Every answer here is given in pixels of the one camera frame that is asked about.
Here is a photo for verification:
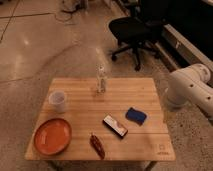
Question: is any clear plastic bottle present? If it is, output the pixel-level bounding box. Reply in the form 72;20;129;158
97;66;107;93

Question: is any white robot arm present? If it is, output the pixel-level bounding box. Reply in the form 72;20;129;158
164;63;213;117

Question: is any black rectangular box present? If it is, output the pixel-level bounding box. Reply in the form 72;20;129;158
103;115;128;137

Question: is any wooden folding table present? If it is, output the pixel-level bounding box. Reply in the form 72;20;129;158
24;77;177;171

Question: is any blue sponge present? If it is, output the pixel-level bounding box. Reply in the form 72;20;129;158
126;108;147;125

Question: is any translucent plastic cup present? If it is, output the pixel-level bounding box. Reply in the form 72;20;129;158
48;91;66;113

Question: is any red chili pepper toy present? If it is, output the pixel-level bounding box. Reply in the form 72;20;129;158
90;134;105;159

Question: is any black office chair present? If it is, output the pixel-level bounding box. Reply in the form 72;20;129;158
108;0;171;71

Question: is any orange plate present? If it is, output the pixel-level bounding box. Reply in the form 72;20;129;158
33;118;72;156

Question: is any floor cables bundle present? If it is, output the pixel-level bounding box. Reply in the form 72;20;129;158
54;0;88;25

